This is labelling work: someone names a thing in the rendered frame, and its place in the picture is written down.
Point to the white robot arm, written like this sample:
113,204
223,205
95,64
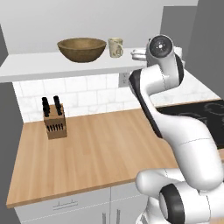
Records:
186,145

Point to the beige patterned mug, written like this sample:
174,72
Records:
115,48

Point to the wooden knife block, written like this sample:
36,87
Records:
56,128

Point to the grey cupboard door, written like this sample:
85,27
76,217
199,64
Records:
128,204
87,219

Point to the grey drawer front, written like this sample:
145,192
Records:
38,208

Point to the black hob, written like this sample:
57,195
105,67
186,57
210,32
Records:
210,116

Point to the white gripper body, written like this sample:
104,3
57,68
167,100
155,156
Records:
138,54

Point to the white wall shelf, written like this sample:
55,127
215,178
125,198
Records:
52,65

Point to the grey wall socket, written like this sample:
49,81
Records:
123,79

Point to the grey tall cabinet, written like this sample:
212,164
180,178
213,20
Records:
7,145
204,35

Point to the brown wooden bowl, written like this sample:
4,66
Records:
81,51

